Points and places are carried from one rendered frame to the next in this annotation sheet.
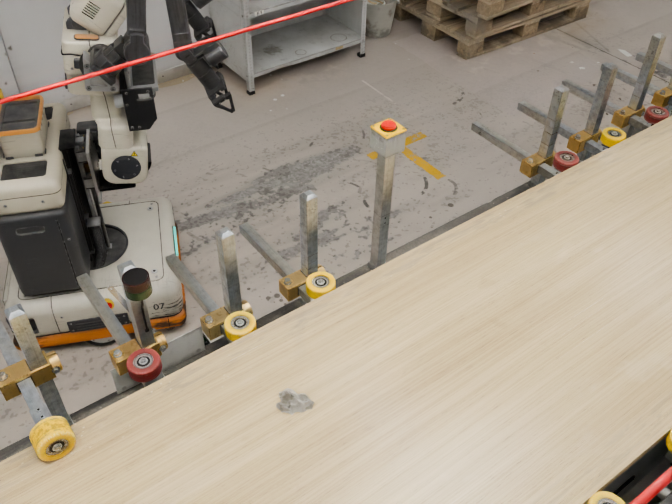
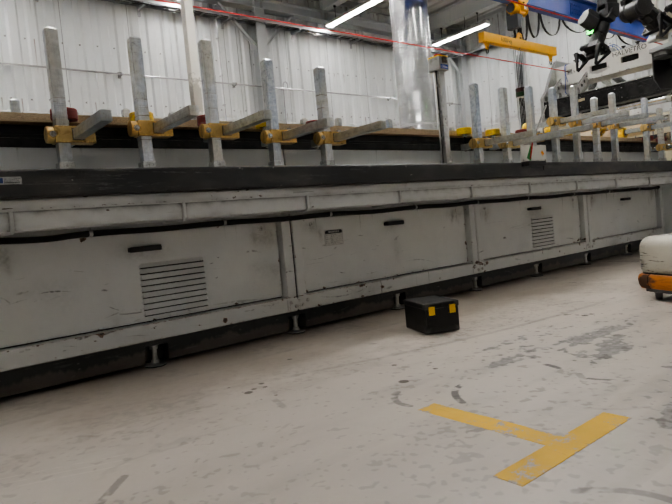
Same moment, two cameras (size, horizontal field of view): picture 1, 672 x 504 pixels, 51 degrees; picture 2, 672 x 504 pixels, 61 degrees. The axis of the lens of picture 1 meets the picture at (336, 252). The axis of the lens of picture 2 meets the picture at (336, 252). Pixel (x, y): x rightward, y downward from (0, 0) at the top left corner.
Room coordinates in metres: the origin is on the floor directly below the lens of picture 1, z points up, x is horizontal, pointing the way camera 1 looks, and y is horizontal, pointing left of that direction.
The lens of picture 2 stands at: (4.39, -0.76, 0.47)
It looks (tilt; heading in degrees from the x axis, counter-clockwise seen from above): 3 degrees down; 179
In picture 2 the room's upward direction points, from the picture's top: 5 degrees counter-clockwise
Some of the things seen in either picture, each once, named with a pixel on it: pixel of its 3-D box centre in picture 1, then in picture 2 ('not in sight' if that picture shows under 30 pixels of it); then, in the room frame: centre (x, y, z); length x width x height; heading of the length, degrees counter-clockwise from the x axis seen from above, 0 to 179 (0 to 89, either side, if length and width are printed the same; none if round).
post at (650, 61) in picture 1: (639, 94); (210, 108); (2.35, -1.12, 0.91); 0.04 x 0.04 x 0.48; 37
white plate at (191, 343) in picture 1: (159, 359); (533, 153); (1.18, 0.46, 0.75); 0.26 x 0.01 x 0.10; 127
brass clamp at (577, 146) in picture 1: (585, 139); (278, 137); (2.19, -0.90, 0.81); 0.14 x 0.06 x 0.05; 127
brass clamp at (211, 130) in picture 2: (628, 114); (219, 131); (2.34, -1.10, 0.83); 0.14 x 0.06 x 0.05; 127
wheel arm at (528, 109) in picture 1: (563, 130); (294, 133); (2.25, -0.84, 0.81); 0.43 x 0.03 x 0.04; 37
